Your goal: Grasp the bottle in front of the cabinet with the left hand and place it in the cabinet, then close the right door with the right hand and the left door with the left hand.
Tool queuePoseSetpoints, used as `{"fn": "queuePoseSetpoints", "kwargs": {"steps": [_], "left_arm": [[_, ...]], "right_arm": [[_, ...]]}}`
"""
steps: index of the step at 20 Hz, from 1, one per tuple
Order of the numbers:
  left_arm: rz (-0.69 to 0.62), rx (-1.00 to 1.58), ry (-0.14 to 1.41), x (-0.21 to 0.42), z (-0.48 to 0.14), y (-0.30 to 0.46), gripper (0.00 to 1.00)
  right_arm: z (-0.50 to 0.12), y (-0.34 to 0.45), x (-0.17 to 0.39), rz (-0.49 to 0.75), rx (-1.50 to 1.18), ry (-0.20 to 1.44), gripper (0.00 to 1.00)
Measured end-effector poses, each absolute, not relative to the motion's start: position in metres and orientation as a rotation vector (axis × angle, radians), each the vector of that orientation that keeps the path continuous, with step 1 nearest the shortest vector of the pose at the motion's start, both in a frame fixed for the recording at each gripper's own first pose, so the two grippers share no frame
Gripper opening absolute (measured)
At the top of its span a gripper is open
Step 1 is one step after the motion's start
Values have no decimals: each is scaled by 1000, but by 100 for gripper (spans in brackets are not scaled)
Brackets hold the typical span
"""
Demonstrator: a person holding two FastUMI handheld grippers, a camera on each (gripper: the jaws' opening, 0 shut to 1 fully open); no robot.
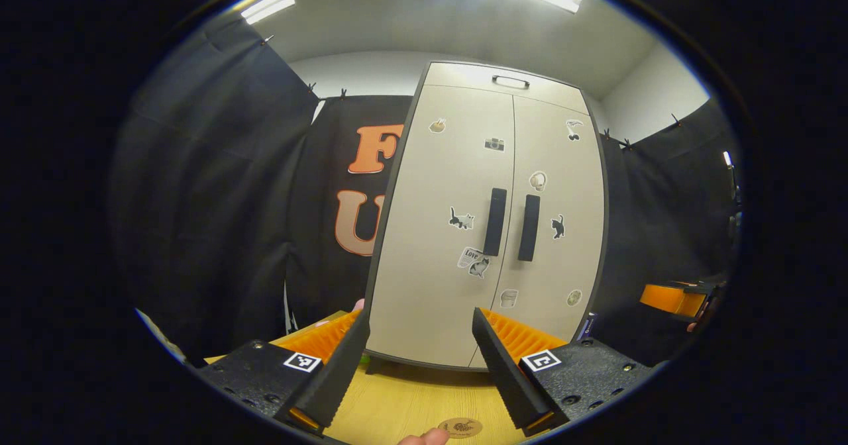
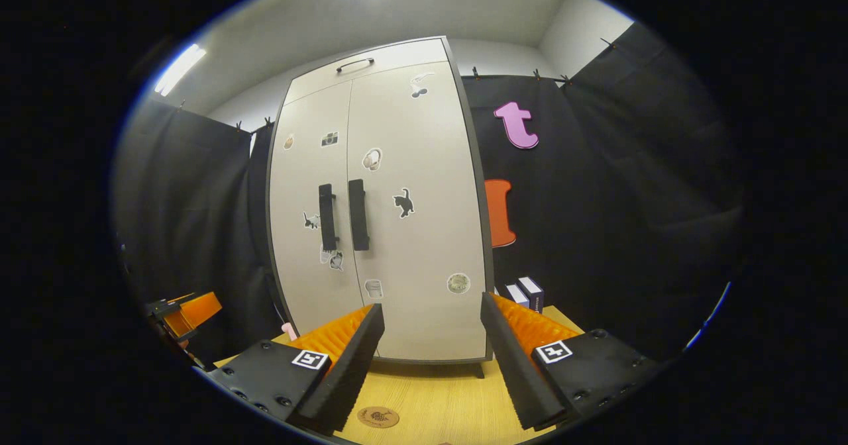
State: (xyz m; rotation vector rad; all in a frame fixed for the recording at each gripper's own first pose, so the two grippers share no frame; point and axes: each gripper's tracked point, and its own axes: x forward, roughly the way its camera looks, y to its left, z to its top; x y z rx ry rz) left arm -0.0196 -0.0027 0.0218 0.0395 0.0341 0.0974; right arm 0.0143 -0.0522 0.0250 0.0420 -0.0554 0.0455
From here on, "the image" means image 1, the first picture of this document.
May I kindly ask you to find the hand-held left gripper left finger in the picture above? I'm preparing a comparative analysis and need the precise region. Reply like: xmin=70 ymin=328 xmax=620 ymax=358
xmin=194 ymin=309 xmax=370 ymax=437

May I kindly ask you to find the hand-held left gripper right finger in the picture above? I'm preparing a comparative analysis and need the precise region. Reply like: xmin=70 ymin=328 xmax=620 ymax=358
xmin=472 ymin=308 xmax=657 ymax=438

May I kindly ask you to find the white cabinet door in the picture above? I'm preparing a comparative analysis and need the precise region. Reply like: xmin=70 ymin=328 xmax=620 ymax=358
xmin=366 ymin=85 xmax=516 ymax=368
xmin=469 ymin=95 xmax=607 ymax=370

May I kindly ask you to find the round wooden coaster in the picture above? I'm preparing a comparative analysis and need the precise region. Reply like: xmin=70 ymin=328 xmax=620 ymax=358
xmin=437 ymin=417 xmax=484 ymax=439

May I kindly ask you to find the white cabinet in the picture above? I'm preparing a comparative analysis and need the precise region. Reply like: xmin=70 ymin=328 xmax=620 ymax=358
xmin=363 ymin=61 xmax=609 ymax=373

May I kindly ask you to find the white cabinet drawer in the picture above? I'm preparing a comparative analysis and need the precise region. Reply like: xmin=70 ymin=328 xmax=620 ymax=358
xmin=421 ymin=62 xmax=590 ymax=116

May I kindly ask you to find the small ceiling light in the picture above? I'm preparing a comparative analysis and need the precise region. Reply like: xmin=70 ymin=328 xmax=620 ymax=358
xmin=240 ymin=0 xmax=297 ymax=25

